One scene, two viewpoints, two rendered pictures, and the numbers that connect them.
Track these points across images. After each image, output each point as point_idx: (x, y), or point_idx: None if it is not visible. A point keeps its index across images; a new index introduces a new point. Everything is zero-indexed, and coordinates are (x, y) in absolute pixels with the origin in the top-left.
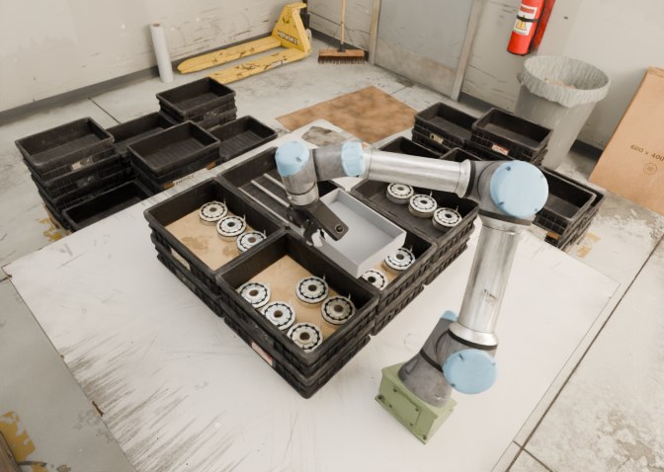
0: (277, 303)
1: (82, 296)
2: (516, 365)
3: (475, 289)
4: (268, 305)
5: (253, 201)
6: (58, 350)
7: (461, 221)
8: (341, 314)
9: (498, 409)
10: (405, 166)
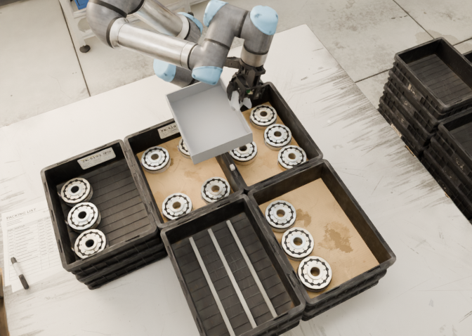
0: (275, 144)
1: (447, 253)
2: (123, 102)
3: (168, 10)
4: (282, 143)
5: (270, 239)
6: (451, 202)
7: (81, 154)
8: None
9: (156, 86)
10: (165, 34)
